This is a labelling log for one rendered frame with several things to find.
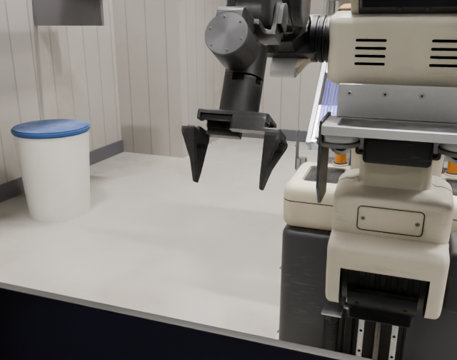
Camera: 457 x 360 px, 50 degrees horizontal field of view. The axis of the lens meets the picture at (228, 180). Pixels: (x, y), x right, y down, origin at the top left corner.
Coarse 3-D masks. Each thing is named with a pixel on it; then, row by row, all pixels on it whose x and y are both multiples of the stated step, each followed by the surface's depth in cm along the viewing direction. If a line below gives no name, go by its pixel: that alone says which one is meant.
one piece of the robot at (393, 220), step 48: (336, 48) 87; (384, 48) 85; (432, 48) 83; (336, 192) 97; (384, 192) 94; (432, 192) 93; (336, 240) 95; (384, 240) 94; (432, 240) 92; (336, 288) 98; (432, 288) 91
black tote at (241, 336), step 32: (0, 288) 27; (0, 320) 28; (32, 320) 27; (64, 320) 26; (96, 320) 25; (128, 320) 25; (160, 320) 24; (0, 352) 29; (32, 352) 28; (64, 352) 27; (96, 352) 26; (128, 352) 25; (160, 352) 25; (192, 352) 24; (224, 352) 23; (256, 352) 23; (288, 352) 22; (320, 352) 22
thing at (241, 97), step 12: (228, 84) 68; (240, 84) 67; (252, 84) 68; (228, 96) 68; (240, 96) 67; (252, 96) 68; (228, 108) 67; (240, 108) 67; (252, 108) 68; (216, 120) 68; (228, 120) 67
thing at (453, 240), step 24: (456, 240) 107; (456, 264) 102; (360, 288) 97; (384, 288) 95; (408, 288) 93; (456, 288) 103; (360, 312) 105; (384, 312) 103; (408, 312) 95; (456, 312) 105
